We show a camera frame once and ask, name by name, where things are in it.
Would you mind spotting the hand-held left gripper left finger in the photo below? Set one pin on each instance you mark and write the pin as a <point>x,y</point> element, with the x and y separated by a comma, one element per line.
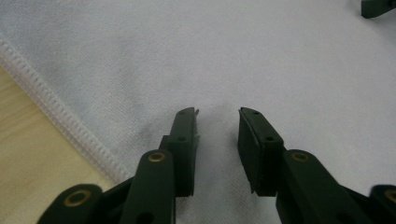
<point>185,155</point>

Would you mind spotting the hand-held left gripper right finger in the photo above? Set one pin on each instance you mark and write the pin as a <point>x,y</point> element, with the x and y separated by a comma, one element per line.
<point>261,155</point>

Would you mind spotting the pale lavender patterned towel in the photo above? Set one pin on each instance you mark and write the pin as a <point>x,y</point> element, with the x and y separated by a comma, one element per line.
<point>218,62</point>

